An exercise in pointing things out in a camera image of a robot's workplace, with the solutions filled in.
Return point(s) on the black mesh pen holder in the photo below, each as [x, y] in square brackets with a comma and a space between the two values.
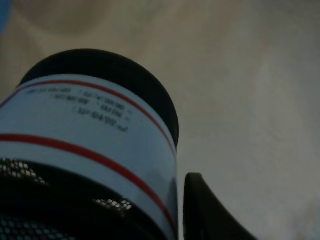
[88, 149]

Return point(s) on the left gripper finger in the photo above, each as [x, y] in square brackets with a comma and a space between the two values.
[205, 217]

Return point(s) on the blue plastic bowl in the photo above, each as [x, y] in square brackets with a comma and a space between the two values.
[5, 10]

